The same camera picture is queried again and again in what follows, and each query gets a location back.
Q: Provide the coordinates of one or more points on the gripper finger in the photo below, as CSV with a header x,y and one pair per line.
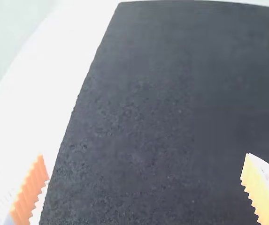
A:
x,y
24,199
263,187

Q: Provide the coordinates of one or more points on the black mat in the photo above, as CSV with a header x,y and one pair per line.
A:
x,y
160,117

